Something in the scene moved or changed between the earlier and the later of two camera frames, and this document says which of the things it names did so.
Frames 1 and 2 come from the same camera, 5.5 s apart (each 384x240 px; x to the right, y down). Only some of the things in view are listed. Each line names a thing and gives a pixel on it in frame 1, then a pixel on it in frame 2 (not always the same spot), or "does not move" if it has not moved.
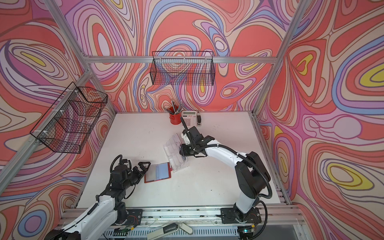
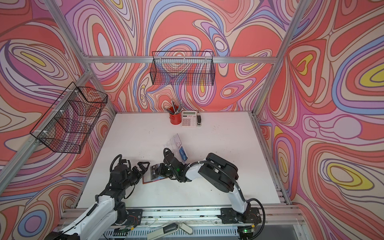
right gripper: [184, 148] to [162, 169]
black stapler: [198, 118] does not move
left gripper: [139, 173] does not move
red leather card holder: [157, 172] does not move
